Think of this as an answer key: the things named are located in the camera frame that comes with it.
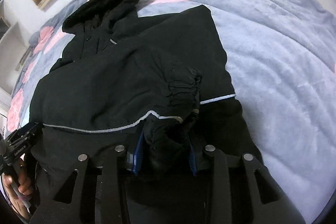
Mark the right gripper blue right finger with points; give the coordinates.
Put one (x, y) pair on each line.
(239, 189)

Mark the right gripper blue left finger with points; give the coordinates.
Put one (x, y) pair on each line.
(81, 178)

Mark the black hooded jacket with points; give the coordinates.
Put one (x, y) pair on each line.
(157, 84)

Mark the person's left hand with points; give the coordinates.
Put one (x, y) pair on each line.
(16, 189)

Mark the grey blanket with pink flowers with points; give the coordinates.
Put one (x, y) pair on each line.
(281, 60)

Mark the white wall shelf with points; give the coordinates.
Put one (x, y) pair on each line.
(14, 49)

